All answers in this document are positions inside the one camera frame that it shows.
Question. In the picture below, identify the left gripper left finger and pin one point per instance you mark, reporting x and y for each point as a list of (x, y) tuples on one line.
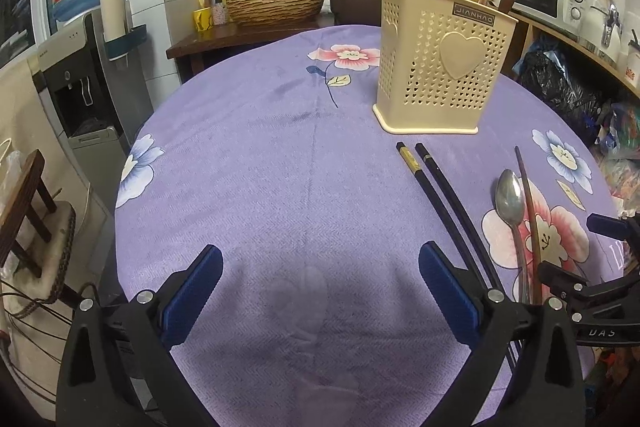
[(117, 369)]

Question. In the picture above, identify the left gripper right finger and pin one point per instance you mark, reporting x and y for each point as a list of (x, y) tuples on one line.
[(546, 386)]

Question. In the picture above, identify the silver patterned metal spoon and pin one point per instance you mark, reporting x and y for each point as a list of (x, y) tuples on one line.
[(510, 206)]

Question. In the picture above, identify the black chopstick gold band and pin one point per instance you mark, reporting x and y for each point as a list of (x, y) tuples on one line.
[(441, 210)]

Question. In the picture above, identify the black plastic trash bag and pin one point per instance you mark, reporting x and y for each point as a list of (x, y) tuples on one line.
[(567, 83)]

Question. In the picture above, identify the wooden stool with cushion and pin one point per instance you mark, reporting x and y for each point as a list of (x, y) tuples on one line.
[(39, 231)]

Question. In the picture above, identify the colourful snack filled bag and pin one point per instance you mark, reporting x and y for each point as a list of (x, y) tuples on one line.
[(617, 152)]

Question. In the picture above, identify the purple floral tablecloth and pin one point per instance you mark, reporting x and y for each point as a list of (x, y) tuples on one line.
[(321, 317)]

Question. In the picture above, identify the water dispenser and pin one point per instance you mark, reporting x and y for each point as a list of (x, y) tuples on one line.
[(101, 102)]

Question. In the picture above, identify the white rice cooker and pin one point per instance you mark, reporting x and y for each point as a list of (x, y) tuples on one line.
[(600, 31)]

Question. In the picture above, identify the wooden shelf unit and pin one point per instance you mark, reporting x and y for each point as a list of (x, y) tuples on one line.
[(527, 31)]

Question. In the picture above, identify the beige perforated utensil holder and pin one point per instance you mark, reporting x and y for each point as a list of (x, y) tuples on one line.
[(439, 62)]

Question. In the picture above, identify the dark wooden side table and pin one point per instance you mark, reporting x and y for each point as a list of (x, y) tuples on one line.
[(199, 51)]

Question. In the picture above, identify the yellow mug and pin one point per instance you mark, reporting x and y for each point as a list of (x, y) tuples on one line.
[(203, 19)]

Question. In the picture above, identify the woven basket sink basin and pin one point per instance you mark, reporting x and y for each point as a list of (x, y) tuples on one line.
[(272, 12)]

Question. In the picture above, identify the brown and white pot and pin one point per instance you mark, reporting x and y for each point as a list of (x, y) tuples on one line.
[(357, 12)]

